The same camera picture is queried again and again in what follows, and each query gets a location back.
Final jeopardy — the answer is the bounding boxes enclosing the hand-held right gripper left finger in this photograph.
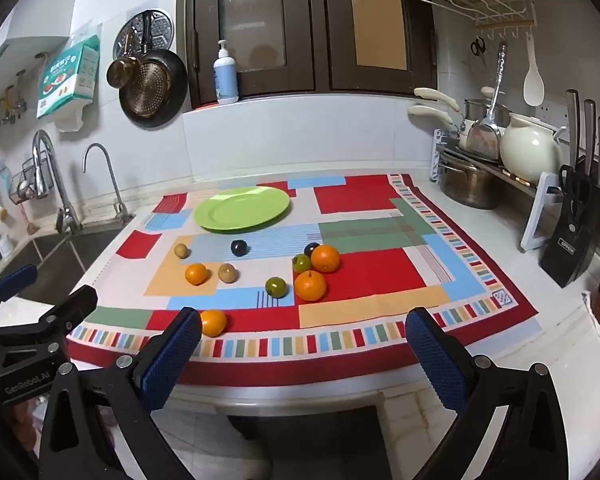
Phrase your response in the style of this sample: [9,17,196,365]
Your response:
[39,306,203,480]

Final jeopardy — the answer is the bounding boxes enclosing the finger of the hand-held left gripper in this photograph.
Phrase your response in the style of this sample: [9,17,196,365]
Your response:
[0,286,98,356]
[0,265,38,321]

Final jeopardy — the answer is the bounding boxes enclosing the teal cardboard box dispenser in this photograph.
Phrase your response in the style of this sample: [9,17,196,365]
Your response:
[36,35,101,133]

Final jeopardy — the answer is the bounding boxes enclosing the large steel pot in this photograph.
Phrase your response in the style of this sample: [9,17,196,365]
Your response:
[439,157,503,210]

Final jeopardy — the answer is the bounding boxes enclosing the colourful patterned tablecloth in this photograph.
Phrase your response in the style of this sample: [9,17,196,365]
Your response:
[66,174,539,388]

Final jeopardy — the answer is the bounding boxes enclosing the black kitchen scissors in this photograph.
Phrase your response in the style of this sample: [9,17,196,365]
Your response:
[559,164,592,233]

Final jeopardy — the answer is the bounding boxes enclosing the cream ceramic pot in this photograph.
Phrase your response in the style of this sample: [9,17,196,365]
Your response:
[500,113,568,183]

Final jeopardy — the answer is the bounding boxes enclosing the small steel pot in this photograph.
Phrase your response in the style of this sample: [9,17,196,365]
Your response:
[462,99,511,133]

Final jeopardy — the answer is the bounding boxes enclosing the dark brown window frame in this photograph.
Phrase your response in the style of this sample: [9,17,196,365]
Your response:
[177,0,438,108]

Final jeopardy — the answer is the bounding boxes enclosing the tall chrome faucet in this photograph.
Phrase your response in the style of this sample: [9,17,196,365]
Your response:
[32,130,83,234]

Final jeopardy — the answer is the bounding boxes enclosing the large orange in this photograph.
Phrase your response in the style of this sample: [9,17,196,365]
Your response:
[310,244,341,274]

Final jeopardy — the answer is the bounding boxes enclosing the hanging wall hooks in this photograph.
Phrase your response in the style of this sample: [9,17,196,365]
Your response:
[0,70,28,126]

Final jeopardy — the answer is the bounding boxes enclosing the metal ladle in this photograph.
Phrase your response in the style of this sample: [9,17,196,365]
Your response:
[466,45,508,161]

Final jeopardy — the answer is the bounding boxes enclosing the small chrome faucet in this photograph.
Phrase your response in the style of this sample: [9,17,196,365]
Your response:
[82,143,135,225]

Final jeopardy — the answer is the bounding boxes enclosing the small copper saucepan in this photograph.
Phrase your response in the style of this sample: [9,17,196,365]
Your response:
[106,35,141,92]

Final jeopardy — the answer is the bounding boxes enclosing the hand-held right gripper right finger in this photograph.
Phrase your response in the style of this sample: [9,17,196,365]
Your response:
[405,307,571,480]

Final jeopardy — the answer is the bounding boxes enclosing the orange with stem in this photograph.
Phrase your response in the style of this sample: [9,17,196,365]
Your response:
[294,270,327,302]

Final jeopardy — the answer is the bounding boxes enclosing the black knife block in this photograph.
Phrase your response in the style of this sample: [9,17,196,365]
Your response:
[539,162,598,288]

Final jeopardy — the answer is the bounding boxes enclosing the black frying pan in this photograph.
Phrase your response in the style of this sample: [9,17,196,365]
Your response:
[118,12,188,128]

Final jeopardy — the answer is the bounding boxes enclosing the wire sink caddy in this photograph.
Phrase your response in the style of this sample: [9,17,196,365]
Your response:
[7,157,48,206]

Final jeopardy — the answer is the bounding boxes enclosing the green plate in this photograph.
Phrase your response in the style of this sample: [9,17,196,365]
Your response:
[193,186,292,234]

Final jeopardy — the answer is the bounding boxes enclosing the round metal steamer rack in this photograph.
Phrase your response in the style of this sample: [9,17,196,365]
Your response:
[112,8,175,63]

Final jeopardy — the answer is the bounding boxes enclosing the white rice paddle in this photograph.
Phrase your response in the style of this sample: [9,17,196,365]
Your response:
[523,31,545,107]

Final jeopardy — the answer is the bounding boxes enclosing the steel sink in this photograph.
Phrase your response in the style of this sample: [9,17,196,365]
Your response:
[0,227,126,306]

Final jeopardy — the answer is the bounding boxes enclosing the cream-handled pan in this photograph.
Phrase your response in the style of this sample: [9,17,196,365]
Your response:
[414,87,462,115]
[408,105,465,131]

